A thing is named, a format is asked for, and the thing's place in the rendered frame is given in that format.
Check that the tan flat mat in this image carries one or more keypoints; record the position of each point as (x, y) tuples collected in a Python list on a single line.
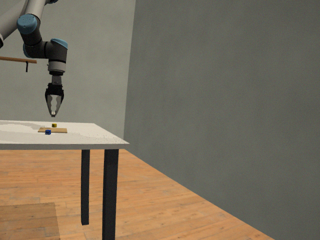
[(53, 130)]

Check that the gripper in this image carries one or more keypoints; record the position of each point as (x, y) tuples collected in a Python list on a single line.
[(52, 91)]

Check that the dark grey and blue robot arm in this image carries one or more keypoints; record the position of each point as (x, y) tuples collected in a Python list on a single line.
[(26, 17)]

